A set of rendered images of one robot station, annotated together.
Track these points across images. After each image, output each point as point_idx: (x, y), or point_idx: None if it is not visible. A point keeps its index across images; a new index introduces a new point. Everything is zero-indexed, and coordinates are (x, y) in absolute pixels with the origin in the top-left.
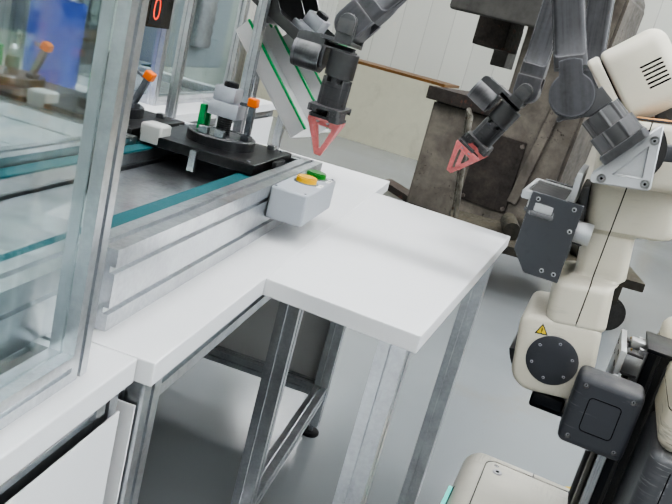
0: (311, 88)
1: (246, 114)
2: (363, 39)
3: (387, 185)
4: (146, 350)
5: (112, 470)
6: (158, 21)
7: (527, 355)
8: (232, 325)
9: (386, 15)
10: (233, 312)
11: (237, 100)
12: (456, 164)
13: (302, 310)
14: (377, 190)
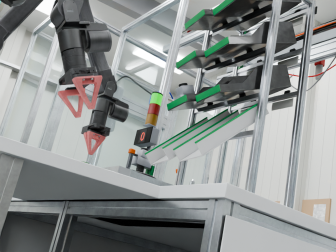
0: (231, 132)
1: (180, 169)
2: (101, 89)
3: (216, 187)
4: None
5: None
6: (143, 140)
7: None
8: (17, 208)
9: (94, 74)
10: (14, 197)
11: (138, 155)
12: (93, 106)
13: (53, 248)
14: (168, 185)
